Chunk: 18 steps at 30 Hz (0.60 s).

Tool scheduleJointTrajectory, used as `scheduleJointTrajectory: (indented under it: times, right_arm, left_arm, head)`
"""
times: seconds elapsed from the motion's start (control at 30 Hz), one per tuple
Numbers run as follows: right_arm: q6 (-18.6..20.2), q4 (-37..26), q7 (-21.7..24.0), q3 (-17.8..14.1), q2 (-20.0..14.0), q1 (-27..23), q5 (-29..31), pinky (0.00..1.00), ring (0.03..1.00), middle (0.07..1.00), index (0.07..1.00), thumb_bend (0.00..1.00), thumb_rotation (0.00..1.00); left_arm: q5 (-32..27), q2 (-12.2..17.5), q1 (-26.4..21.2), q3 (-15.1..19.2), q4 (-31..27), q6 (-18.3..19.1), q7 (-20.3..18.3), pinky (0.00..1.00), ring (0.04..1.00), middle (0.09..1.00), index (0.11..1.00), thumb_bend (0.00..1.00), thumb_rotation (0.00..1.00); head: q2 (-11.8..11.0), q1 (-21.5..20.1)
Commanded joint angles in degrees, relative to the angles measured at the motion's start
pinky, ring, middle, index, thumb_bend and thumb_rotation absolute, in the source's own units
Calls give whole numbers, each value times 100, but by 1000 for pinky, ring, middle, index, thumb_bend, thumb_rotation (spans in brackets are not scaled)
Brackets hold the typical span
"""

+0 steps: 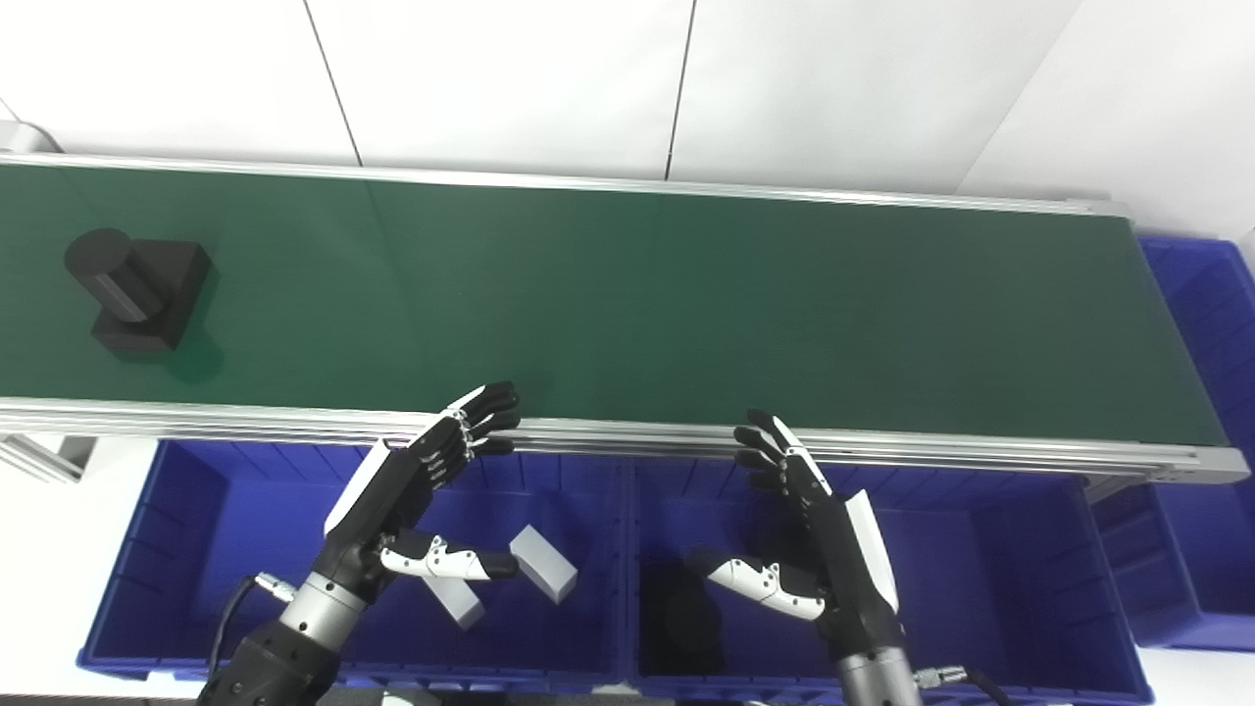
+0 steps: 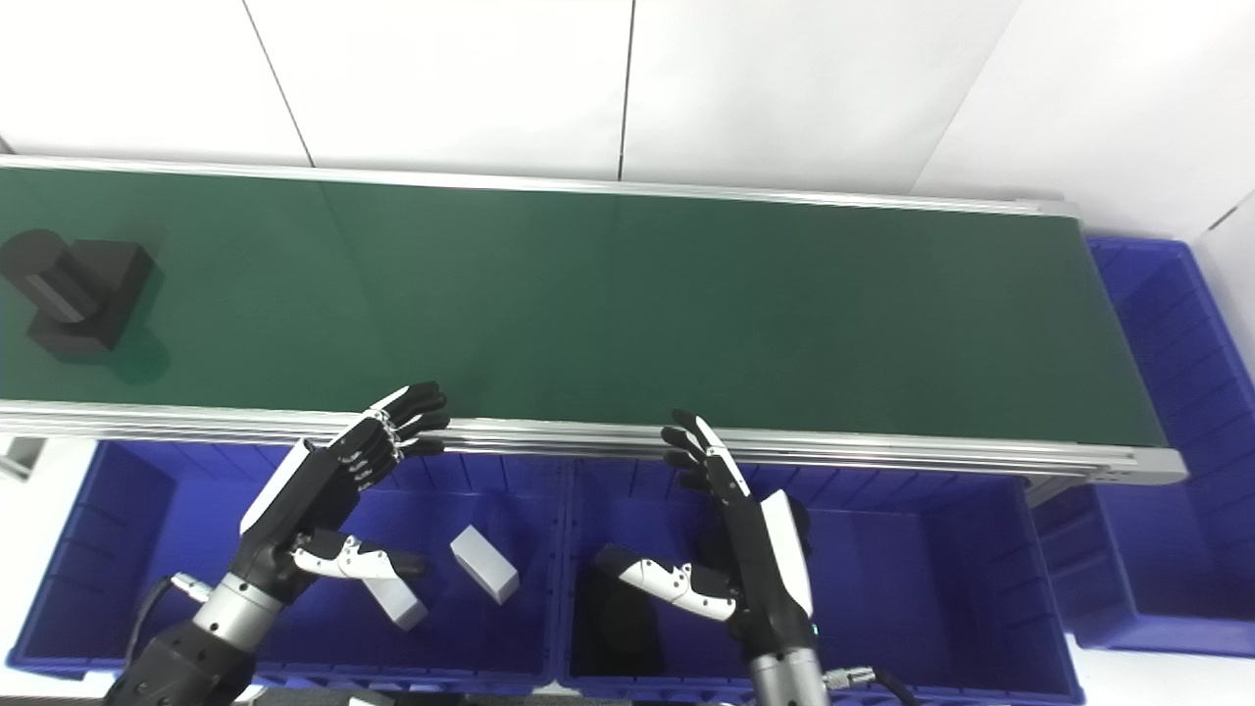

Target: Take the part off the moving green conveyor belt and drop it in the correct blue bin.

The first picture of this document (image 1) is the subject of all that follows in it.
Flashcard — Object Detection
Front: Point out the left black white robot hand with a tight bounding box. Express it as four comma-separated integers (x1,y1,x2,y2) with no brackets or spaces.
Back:
316,380,521,601

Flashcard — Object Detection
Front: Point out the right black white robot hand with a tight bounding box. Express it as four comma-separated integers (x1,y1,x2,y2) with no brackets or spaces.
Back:
689,409,904,660

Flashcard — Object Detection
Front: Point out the black cylinder block part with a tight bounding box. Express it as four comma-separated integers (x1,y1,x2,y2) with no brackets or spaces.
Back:
64,227,214,355
642,564,728,678

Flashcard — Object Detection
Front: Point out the green conveyor belt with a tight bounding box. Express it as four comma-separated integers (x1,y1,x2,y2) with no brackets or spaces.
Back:
0,162,1230,448
0,151,1252,487

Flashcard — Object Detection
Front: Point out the blue plastic bin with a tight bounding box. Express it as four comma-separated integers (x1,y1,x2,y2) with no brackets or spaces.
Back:
76,438,629,693
623,456,1157,706
1091,235,1255,654

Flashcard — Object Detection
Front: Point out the aluminium conveyor leg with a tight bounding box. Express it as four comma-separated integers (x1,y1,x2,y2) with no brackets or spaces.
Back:
0,431,99,485

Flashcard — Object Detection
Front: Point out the white rectangular block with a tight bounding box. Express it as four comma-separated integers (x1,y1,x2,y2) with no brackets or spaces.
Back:
509,525,579,605
422,575,486,630

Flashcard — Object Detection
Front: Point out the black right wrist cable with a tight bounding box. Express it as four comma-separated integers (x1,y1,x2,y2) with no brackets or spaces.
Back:
916,664,1013,706

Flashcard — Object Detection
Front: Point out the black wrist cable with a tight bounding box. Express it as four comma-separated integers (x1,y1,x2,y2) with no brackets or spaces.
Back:
207,574,297,680
916,664,1013,706

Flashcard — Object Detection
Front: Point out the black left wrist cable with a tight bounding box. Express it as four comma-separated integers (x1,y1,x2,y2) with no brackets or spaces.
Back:
207,574,297,680

